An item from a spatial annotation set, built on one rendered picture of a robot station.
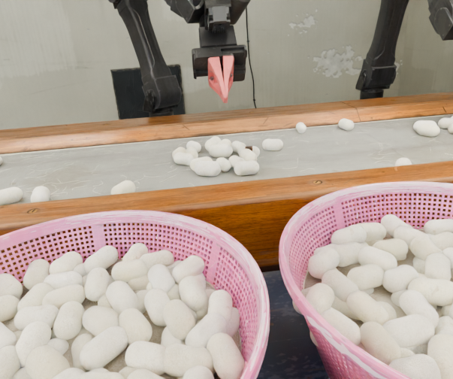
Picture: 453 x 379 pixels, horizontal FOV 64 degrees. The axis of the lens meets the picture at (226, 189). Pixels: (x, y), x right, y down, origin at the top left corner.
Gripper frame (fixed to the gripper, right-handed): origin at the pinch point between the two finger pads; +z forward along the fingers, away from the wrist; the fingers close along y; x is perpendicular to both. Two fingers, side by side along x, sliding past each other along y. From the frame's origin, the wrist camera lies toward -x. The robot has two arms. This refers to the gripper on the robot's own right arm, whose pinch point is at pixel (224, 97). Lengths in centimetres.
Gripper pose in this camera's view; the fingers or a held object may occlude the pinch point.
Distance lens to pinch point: 67.3
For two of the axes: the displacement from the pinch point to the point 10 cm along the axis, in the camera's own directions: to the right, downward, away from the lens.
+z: 1.3, 8.9, -4.4
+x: -0.2, 4.5, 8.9
